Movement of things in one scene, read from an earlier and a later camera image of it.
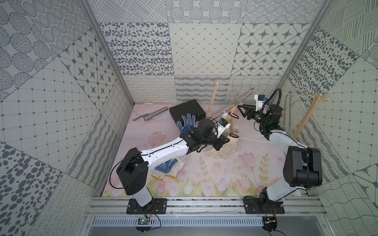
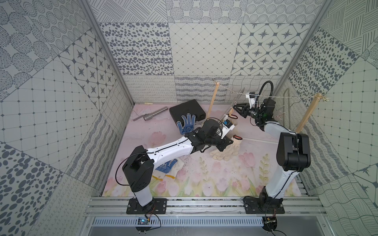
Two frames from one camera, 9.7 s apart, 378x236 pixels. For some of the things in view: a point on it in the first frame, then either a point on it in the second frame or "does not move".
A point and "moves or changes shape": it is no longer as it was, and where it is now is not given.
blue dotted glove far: x=189 y=124 does not move
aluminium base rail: x=294 y=206 does not move
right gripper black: x=250 y=112 does not move
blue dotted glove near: x=169 y=168 does not move
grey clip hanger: x=251 y=91 -> x=289 y=102
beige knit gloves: x=230 y=148 moves or changes shape
